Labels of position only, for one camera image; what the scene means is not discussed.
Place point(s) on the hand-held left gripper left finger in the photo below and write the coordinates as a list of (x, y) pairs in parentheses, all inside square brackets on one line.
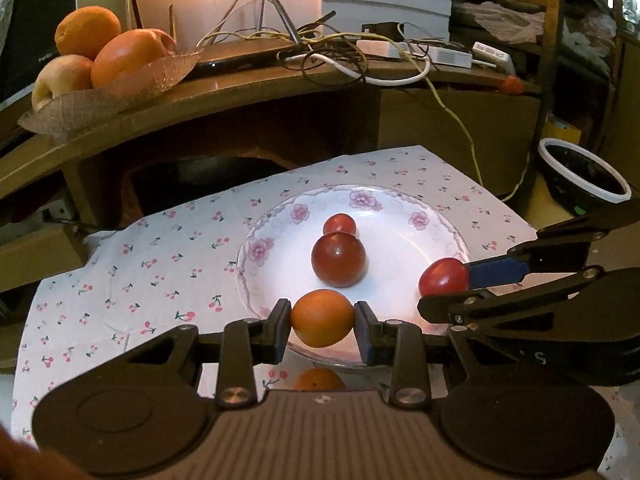
[(282, 329)]

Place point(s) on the reddish apple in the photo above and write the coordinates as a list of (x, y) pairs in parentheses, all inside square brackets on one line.
[(167, 40)]

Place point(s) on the metal folding stand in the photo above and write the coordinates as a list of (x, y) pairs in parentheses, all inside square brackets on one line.
[(277, 7)]

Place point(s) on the small red object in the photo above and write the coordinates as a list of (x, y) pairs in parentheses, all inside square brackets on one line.
[(512, 84)]

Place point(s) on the black monitor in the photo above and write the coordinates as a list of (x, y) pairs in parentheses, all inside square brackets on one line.
[(30, 25)]

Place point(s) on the orange tomato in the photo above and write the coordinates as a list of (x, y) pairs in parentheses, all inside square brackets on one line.
[(322, 317)]

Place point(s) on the wooden desk shelf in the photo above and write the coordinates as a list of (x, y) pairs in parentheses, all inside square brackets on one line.
[(250, 105)]

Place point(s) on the large dark red tomato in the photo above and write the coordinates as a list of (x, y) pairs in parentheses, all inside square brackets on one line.
[(338, 260)]

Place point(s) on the cherry print white cloth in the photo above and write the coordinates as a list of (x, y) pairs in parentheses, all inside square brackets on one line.
[(150, 270)]

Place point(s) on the round orange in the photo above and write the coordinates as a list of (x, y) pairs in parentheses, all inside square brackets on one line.
[(87, 30)]

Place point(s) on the large orange grapefruit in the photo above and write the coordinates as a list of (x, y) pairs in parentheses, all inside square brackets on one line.
[(130, 57)]

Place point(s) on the floral white plate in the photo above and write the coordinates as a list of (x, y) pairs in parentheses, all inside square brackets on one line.
[(400, 240)]

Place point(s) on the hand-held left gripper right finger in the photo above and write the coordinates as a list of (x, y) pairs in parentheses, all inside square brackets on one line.
[(365, 334)]

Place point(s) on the small red tomato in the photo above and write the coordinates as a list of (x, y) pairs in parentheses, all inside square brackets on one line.
[(340, 224)]

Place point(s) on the leaf shaped glass fruit bowl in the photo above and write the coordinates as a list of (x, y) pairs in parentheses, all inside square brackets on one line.
[(125, 95)]

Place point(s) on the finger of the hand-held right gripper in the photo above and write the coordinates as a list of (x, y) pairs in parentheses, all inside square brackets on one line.
[(480, 307), (496, 271)]

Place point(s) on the black tablet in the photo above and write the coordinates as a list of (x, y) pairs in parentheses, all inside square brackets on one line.
[(240, 57)]

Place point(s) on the red cherry tomato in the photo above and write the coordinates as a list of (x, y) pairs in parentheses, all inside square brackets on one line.
[(442, 277)]

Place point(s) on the pale yellow apple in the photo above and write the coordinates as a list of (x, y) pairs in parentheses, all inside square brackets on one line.
[(60, 80)]

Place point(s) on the black bowl with white rim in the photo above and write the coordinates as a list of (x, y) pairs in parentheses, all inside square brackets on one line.
[(582, 172)]

